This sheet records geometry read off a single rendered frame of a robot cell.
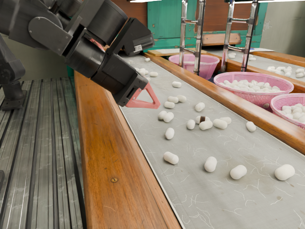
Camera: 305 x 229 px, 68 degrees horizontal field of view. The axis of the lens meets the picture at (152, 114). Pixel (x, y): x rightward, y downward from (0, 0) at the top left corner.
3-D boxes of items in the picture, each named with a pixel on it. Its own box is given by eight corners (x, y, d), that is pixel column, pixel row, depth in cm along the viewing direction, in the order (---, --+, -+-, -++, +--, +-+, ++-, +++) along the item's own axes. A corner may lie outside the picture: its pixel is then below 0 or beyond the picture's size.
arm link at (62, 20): (77, 17, 80) (60, 3, 77) (76, 21, 76) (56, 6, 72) (67, 32, 83) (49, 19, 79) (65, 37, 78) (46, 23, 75)
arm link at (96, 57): (110, 48, 43) (78, 24, 40) (117, 51, 38) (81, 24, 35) (91, 78, 44) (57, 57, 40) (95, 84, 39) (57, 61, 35)
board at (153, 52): (155, 56, 127) (155, 54, 126) (147, 52, 140) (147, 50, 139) (206, 53, 136) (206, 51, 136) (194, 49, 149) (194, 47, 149)
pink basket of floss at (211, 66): (209, 86, 107) (211, 66, 103) (159, 78, 118) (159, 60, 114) (222, 73, 128) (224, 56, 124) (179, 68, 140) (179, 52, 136)
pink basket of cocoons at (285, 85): (265, 128, 68) (272, 99, 64) (196, 103, 87) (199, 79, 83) (298, 107, 84) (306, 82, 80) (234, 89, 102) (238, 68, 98)
